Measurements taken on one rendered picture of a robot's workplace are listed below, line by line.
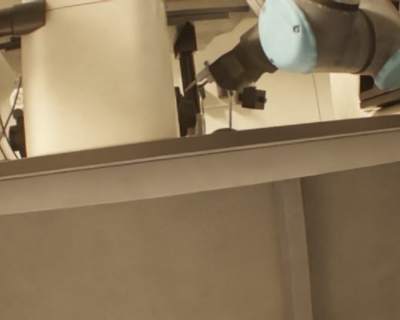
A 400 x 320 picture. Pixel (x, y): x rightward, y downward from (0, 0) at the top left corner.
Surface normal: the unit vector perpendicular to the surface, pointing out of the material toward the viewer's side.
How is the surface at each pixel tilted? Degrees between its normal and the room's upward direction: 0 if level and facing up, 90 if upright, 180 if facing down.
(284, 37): 94
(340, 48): 128
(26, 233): 90
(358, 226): 90
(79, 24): 91
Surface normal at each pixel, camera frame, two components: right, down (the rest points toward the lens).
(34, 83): -0.44, 0.04
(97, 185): 0.19, -0.07
